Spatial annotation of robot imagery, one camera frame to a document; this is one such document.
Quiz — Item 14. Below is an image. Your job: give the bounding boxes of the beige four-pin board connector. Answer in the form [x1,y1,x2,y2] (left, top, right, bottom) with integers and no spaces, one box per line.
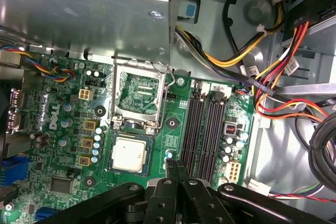
[78,88,95,102]

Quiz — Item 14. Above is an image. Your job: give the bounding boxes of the silver-topped CPU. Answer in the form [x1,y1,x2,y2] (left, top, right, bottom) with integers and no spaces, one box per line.
[110,134,152,176]

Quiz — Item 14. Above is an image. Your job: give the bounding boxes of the metal socket cover frame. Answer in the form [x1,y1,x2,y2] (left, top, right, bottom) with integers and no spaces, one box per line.
[112,58,167,128]

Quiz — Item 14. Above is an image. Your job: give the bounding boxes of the orange red power wires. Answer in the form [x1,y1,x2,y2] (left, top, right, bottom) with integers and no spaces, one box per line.
[251,20,336,125]

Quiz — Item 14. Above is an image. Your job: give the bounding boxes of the yellow black power wires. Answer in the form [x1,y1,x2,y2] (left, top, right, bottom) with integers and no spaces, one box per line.
[173,0,287,88]

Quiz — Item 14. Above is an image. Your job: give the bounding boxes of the blue VGA port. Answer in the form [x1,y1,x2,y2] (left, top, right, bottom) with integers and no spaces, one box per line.
[0,155,30,187]

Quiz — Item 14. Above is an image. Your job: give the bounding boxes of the black round cable bundle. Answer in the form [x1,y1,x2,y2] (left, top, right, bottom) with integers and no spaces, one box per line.
[307,115,336,192]

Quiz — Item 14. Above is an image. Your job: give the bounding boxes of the grey optical drive cage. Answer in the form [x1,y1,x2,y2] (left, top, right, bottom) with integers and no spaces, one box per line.
[282,0,336,51]

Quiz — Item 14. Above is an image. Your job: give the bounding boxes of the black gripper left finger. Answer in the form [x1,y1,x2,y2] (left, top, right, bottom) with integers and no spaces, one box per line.
[36,158,180,224]

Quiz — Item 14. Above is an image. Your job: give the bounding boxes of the twisted coloured fan wire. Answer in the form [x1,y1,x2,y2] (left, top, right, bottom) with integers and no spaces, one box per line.
[0,45,77,82]

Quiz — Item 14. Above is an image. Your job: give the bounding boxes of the grey power supply box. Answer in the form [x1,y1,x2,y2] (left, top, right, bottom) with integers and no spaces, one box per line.
[0,0,175,59]

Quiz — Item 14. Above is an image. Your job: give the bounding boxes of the beige board power connector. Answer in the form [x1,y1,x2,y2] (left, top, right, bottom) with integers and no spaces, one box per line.
[227,160,242,183]

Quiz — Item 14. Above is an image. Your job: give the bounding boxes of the black open PC case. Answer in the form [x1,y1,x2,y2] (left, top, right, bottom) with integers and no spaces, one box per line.
[0,0,336,224]

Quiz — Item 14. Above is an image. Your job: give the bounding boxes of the white wire plug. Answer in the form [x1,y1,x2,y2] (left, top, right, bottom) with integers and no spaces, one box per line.
[246,178,271,196]

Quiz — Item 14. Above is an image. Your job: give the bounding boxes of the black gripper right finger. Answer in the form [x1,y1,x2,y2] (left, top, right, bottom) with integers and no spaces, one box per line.
[178,165,329,224]

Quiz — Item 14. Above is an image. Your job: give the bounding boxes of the green Dell motherboard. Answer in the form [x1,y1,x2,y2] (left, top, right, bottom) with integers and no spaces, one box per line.
[0,49,257,224]

